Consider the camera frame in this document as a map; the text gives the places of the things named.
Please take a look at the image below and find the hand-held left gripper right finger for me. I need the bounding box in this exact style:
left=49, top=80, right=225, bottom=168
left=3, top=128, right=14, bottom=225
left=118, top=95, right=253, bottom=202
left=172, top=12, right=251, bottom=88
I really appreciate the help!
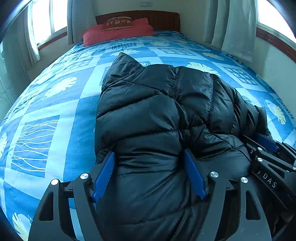
left=184, top=149, right=272, bottom=241

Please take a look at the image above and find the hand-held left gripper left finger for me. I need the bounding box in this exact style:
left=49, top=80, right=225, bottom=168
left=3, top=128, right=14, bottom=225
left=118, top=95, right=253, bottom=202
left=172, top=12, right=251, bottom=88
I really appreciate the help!
left=28, top=152, right=115, bottom=241

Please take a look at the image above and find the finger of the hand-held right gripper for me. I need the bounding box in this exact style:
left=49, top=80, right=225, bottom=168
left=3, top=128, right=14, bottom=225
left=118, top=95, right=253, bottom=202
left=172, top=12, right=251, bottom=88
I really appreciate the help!
left=257, top=133, right=296, bottom=155
left=242, top=135, right=296, bottom=173

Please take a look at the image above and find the black puffer jacket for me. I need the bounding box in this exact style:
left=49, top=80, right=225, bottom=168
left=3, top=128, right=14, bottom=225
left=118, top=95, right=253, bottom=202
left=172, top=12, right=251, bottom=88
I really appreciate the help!
left=94, top=52, right=294, bottom=241

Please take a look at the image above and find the blue patterned bed sheet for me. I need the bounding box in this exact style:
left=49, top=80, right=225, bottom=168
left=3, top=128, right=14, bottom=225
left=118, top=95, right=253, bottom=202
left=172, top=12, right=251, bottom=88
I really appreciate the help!
left=0, top=30, right=296, bottom=241

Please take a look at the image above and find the wood-framed window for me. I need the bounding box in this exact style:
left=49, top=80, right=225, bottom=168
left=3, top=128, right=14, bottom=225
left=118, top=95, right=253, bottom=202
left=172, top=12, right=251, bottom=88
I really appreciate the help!
left=255, top=0, right=296, bottom=59
left=28, top=0, right=68, bottom=49

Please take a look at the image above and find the grey curtain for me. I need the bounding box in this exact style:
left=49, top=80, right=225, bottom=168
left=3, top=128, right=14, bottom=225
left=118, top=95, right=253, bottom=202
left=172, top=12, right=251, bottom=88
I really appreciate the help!
left=67, top=0, right=97, bottom=44
left=203, top=0, right=229, bottom=49

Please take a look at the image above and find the red pillow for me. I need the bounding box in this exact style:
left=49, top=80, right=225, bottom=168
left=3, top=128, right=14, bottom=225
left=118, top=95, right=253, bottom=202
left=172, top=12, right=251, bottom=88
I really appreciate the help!
left=82, top=18, right=158, bottom=47

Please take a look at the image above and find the white sheer curtain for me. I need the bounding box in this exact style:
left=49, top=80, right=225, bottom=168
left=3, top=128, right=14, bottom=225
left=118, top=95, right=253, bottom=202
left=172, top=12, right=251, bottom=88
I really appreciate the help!
left=17, top=0, right=41, bottom=67

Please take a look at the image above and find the brown printed cushion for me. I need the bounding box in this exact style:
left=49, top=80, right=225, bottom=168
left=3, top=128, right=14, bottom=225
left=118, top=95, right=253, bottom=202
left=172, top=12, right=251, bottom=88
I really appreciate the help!
left=100, top=17, right=134, bottom=31

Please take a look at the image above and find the wooden headboard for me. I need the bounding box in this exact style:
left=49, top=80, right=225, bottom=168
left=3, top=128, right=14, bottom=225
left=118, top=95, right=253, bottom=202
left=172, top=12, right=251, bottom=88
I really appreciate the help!
left=95, top=10, right=181, bottom=32

